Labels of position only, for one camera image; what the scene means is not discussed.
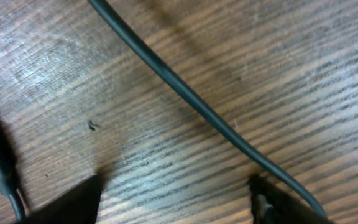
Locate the black USB charging cable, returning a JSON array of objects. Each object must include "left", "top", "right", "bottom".
[{"left": 0, "top": 0, "right": 328, "bottom": 222}]

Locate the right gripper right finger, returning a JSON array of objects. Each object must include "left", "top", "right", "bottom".
[{"left": 249, "top": 175, "right": 333, "bottom": 224}]

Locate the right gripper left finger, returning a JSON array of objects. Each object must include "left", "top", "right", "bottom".
[{"left": 18, "top": 175, "right": 103, "bottom": 224}]

